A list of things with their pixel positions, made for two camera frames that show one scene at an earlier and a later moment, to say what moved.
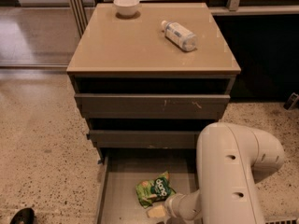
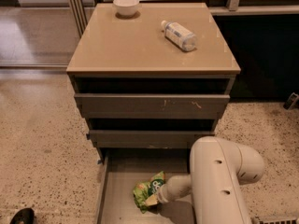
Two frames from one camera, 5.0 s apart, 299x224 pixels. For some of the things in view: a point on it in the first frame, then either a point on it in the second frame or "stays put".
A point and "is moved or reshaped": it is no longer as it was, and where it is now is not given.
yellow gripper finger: (156, 212) to (152, 200)
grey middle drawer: (143, 139) stays put
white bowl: (126, 6) stays put
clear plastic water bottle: (184, 38) stays put
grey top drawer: (151, 106) stays put
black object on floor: (25, 216) stays put
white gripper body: (171, 204) to (163, 193)
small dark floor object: (291, 101) stays put
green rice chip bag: (152, 190) is moved or reshaped
